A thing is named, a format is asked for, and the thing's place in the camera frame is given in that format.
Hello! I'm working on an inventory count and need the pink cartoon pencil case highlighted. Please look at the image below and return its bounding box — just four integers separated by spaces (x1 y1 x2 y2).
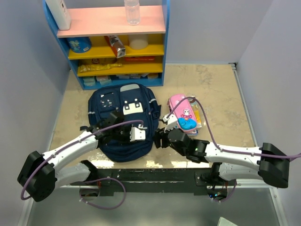
167 94 198 132

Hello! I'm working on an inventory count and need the navy blue student backpack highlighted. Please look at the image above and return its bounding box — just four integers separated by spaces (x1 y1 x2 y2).
88 83 161 162

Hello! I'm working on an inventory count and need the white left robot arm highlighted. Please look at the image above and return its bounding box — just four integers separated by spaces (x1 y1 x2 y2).
17 111 144 202

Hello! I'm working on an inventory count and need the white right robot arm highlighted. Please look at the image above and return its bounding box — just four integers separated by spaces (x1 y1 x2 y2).
153 129 290 188

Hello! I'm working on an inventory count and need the orange snack bag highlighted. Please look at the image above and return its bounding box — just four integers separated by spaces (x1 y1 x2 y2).
104 35 126 58

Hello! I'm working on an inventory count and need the colourful children's book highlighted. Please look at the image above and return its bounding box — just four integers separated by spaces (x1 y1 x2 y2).
187 98 202 137

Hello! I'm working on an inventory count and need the yellow snack packet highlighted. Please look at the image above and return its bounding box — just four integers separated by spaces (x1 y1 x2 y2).
79 63 123 73

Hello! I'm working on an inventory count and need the orange flat box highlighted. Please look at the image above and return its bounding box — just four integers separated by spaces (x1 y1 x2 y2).
124 56 155 62

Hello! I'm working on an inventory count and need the white paper corner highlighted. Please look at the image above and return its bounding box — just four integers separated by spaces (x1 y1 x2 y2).
217 217 237 226

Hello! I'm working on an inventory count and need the blue wooden shelf unit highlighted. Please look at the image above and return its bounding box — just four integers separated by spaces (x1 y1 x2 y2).
42 0 170 90

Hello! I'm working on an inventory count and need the white round container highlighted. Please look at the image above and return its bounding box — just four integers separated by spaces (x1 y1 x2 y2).
128 34 149 50

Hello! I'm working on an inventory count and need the blue round tin can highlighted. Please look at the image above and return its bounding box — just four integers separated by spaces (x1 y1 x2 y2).
66 37 92 53

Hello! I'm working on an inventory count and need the clear plastic water bottle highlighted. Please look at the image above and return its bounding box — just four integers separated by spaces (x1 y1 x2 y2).
124 0 141 25

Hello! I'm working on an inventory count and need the white rectangular box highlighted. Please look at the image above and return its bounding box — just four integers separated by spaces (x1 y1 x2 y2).
45 0 71 31

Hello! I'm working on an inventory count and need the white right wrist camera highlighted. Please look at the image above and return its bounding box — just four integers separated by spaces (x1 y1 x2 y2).
162 114 178 133

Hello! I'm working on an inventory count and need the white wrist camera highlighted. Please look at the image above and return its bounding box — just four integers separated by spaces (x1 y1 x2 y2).
130 124 147 142
162 114 178 133

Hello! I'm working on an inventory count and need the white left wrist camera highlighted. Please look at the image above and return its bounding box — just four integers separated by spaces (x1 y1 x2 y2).
130 124 147 142

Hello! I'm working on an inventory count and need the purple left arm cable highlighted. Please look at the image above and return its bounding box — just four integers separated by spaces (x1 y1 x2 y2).
20 119 144 209

